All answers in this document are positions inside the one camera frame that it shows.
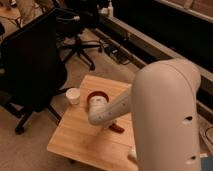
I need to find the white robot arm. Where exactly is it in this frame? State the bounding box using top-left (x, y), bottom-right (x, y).
top-left (87, 59), bottom-right (201, 171)

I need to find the red bowl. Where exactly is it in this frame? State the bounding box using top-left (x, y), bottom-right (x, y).
top-left (87, 91), bottom-right (109, 104)

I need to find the white paper cup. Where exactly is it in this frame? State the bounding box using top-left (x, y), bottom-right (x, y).
top-left (66, 88), bottom-right (80, 105)

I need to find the wooden side table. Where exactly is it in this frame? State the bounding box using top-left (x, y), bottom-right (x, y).
top-left (47, 75), bottom-right (138, 171)

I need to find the white remote control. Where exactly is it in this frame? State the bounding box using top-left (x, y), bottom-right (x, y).
top-left (128, 147), bottom-right (137, 163)

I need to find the white spray bottle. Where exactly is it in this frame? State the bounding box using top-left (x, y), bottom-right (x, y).
top-left (99, 0), bottom-right (114, 17)

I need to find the black office chair near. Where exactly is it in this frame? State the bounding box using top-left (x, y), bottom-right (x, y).
top-left (0, 9), bottom-right (68, 134)

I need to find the black office chair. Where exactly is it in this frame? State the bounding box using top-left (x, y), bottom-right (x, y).
top-left (56, 0), bottom-right (102, 70)
top-left (0, 9), bottom-right (68, 134)

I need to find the black office chair far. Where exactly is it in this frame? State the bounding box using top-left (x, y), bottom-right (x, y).
top-left (56, 0), bottom-right (102, 70)

